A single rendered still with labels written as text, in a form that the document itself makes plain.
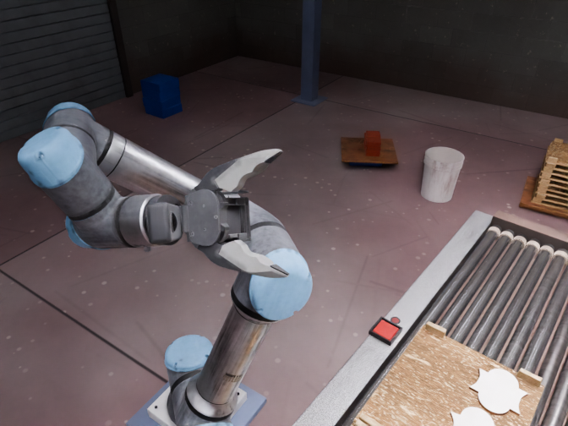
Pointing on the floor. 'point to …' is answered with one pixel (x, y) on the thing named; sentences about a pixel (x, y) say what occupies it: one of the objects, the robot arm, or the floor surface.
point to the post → (310, 53)
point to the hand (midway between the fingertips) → (283, 213)
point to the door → (110, 58)
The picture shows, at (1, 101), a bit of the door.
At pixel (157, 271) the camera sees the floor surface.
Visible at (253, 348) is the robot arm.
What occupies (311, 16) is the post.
